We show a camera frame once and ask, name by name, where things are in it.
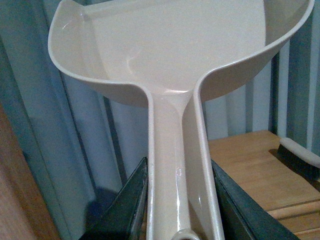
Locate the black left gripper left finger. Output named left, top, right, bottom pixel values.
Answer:
left=80, top=157, right=148, bottom=240

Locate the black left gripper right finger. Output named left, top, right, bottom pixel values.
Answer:
left=211, top=161, right=298, bottom=240

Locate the beige hand brush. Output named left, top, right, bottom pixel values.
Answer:
left=277, top=137, right=320, bottom=181

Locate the beige plastic dustpan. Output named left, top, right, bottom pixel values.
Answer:
left=48, top=0, right=314, bottom=240

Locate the wooden nightstand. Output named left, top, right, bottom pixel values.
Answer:
left=208, top=130, right=320, bottom=240

